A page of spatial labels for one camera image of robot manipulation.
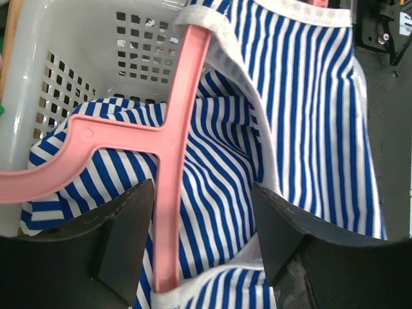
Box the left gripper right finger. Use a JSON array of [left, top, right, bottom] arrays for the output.
[[252, 183, 411, 308]]

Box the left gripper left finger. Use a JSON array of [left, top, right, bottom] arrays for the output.
[[1, 180, 154, 308]]

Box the pink hanger with striped top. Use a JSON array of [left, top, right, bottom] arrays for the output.
[[0, 0, 329, 294]]

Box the blue white striped tank top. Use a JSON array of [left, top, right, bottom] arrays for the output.
[[19, 0, 387, 309]]

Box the white perforated plastic basket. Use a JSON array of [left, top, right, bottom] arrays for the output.
[[0, 0, 194, 238]]

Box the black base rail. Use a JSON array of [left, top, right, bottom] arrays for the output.
[[329, 1, 411, 66]]

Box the wooden clothes rack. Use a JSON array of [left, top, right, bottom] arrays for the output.
[[1, 0, 24, 98]]

